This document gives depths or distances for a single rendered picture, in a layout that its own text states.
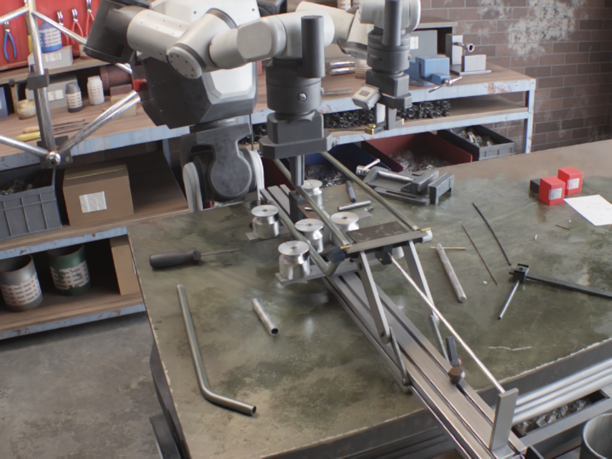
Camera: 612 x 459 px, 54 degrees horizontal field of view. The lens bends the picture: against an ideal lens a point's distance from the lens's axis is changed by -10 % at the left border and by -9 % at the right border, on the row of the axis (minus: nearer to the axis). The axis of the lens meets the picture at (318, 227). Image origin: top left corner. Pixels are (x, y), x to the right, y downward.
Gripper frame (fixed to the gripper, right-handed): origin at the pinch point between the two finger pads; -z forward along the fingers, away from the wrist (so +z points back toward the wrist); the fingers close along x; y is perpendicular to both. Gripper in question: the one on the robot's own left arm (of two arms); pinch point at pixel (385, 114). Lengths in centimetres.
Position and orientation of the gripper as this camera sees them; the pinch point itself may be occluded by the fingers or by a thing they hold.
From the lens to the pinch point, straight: 139.3
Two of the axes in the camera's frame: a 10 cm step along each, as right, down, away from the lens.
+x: -6.9, -3.7, 6.2
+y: -7.2, 3.3, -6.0
